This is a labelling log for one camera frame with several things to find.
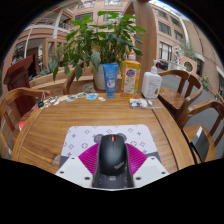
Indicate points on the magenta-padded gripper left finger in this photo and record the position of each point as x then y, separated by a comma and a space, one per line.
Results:
73, 170

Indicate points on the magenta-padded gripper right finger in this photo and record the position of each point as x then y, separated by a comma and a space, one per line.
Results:
150, 170

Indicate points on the black computer mouse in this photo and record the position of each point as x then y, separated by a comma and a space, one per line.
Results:
112, 155

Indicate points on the grey white cartoon mouse pad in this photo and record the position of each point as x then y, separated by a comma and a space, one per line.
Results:
83, 138

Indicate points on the black flat box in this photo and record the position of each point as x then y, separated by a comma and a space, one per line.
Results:
200, 145

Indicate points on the small clear plastic bag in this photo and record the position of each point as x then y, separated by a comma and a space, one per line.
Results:
140, 103

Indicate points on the red paper shopping bag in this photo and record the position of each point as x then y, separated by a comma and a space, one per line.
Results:
22, 125

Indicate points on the cream paper card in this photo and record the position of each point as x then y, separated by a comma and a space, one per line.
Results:
62, 98

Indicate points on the small black round lid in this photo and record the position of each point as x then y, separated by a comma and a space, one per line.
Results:
40, 104

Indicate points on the small white paper scrap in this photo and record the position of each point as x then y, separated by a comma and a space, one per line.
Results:
102, 99

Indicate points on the white pump bottle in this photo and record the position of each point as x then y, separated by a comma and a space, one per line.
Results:
151, 83

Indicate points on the long wooden planter bench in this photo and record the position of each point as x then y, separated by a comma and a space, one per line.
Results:
43, 81

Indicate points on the yellow dish soap bottle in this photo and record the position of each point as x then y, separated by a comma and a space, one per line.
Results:
130, 78

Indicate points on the blue squeeze tube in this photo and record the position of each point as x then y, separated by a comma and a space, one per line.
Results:
110, 80

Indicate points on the spiky agave plant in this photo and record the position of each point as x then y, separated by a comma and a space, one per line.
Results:
48, 69

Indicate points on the white stone statue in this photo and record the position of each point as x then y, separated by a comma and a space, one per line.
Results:
179, 54

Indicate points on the leafy plant in white pot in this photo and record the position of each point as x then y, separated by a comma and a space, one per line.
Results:
103, 36

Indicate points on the dark red wooden pedestal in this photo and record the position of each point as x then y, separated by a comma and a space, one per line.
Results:
20, 80

